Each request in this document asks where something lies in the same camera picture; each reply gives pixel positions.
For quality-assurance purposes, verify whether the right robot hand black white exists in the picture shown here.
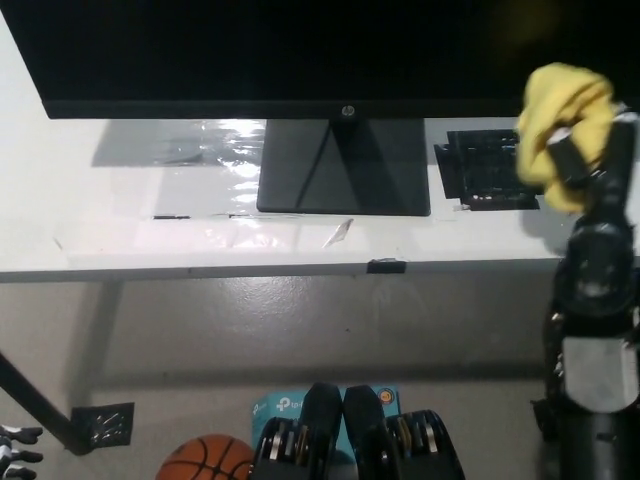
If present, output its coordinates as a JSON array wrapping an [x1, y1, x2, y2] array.
[[546, 104, 640, 322]]

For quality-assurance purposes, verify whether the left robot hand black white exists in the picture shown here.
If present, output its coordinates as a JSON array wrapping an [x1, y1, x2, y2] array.
[[0, 424, 45, 474]]

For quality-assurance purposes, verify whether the yellow microfiber cloth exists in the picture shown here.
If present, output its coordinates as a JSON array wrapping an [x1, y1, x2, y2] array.
[[514, 62, 619, 216]]

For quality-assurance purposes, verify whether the black metal desk leg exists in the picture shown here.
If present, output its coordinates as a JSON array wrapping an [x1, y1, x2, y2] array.
[[0, 349, 94, 456]]

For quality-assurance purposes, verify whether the black HP monitor with stand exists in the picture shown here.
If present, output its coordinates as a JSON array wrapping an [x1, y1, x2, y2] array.
[[0, 0, 640, 217]]

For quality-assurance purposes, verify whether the black floor tape patch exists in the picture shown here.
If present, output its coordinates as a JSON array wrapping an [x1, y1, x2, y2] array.
[[69, 402, 135, 446]]

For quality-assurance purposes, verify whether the orange basketball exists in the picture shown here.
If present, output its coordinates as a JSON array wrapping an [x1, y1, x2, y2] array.
[[158, 433, 256, 480]]

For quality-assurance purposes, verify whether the small black tape piece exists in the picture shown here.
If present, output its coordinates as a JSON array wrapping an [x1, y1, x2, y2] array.
[[366, 257, 406, 275]]

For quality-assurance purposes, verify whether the clear tape strip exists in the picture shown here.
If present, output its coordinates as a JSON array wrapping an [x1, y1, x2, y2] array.
[[322, 218, 355, 248]]

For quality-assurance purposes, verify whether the teal tp-link box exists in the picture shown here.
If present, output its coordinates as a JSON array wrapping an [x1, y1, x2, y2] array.
[[251, 384, 401, 461]]

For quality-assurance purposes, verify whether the clear plastic film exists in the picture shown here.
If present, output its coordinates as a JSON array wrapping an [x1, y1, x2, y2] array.
[[149, 118, 266, 206]]

